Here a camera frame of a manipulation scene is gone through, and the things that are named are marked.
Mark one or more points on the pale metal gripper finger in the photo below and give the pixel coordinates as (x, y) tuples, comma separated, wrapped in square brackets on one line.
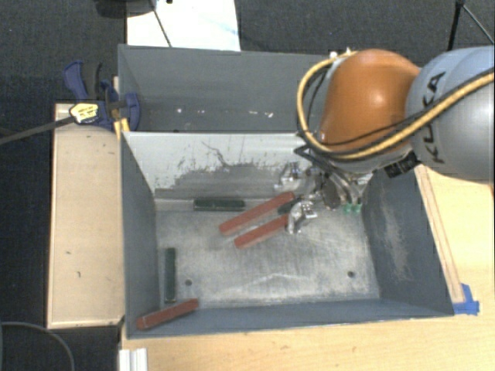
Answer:
[(292, 177), (300, 215)]

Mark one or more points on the red-brown flat block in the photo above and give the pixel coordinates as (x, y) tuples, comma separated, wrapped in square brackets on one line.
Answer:
[(166, 315), (263, 233), (251, 215)]

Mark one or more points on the grey metal bin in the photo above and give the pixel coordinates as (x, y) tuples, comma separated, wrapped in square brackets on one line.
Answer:
[(270, 261)]

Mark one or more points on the dark green flat block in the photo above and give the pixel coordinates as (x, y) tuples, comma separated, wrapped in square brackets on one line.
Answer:
[(170, 274), (219, 205)]

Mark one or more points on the pale wood flat board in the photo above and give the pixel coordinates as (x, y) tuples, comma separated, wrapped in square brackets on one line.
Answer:
[(85, 222)]

